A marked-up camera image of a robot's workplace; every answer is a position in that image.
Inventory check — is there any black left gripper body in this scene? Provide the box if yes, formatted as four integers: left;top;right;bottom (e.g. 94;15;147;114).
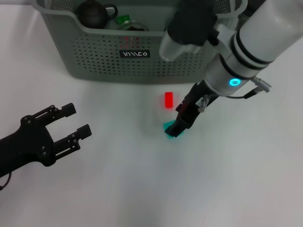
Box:
0;115;55;178

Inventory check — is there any clear plastic connector plug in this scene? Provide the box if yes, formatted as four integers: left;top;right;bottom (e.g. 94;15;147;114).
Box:
198;94;210;113

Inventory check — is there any green oblong brick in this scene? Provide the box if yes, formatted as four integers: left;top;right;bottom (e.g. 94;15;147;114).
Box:
116;14;131;25

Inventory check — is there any silver metal connector plug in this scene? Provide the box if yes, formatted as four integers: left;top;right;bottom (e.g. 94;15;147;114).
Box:
251;77;272;94

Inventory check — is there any cyan square plate brick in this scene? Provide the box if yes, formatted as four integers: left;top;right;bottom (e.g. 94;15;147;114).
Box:
162;120;185;141

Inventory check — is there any bright red oblong brick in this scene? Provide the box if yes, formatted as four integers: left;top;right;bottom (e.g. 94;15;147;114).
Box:
164;92;174;109

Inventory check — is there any grey-green perforated storage bin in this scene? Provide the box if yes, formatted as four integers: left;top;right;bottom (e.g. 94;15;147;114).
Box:
35;0;248;85

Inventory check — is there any black ceramic teapot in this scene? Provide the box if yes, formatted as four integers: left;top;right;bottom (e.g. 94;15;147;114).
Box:
76;0;118;28

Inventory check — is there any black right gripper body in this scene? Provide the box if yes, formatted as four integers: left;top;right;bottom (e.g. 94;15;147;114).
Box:
177;81;220;129

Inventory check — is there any thin black cable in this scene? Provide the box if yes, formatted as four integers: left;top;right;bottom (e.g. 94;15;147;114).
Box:
0;172;11;190
226;88;256;99

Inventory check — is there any glass teacup with black holder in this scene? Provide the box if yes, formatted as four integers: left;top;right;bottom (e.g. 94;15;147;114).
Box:
117;19;149;31

